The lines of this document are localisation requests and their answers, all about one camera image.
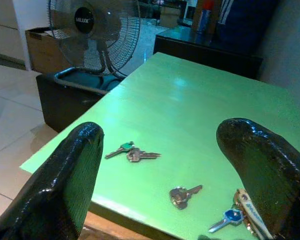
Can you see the blue bag with white stripes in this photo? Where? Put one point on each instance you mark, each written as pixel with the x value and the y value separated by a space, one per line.
pixel 242 22

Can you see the blue and orange spray can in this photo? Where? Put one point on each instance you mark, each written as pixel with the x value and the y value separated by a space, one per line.
pixel 203 17

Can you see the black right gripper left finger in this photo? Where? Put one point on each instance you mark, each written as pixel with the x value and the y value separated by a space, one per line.
pixel 52 187

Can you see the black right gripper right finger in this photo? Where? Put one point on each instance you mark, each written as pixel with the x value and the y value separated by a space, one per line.
pixel 270 175

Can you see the green-capped key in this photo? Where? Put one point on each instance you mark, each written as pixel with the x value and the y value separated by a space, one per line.
pixel 126 146

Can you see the plain silver key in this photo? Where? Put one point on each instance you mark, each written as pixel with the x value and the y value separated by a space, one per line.
pixel 140 155

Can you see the green board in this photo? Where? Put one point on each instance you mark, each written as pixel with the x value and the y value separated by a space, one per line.
pixel 177 112

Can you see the plain brown cardboard box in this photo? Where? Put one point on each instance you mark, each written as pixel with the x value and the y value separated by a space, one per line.
pixel 42 52

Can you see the blue-capped key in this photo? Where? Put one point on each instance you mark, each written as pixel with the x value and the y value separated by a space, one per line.
pixel 231 217

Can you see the tall brown cardboard carton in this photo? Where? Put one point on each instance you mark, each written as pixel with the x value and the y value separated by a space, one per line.
pixel 216 15

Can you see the black glass-top cabinet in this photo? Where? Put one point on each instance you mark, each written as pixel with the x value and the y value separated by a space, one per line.
pixel 202 53

